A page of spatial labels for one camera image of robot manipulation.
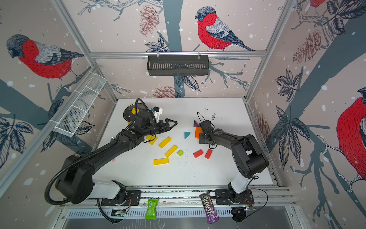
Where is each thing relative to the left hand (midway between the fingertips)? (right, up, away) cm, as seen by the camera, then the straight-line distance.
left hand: (175, 122), depth 78 cm
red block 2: (+20, -21, +11) cm, 31 cm away
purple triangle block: (+13, -4, +25) cm, 28 cm away
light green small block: (+2, -21, +11) cm, 24 cm away
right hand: (+20, -12, +18) cm, 30 cm away
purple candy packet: (+18, -44, -10) cm, 49 cm away
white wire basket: (-60, +3, +3) cm, 61 cm away
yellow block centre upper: (-9, -15, +16) cm, 24 cm away
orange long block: (+14, -11, +19) cm, 26 cm away
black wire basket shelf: (-7, +40, +28) cm, 50 cm away
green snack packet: (-12, -44, -10) cm, 47 cm away
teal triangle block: (+6, -10, +20) cm, 23 cm away
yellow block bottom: (-10, -25, +7) cm, 28 cm away
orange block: (+15, -8, +23) cm, 28 cm away
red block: (+14, -21, +12) cm, 28 cm away
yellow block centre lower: (-4, -20, +12) cm, 24 cm away
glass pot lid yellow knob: (-36, +5, +24) cm, 44 cm away
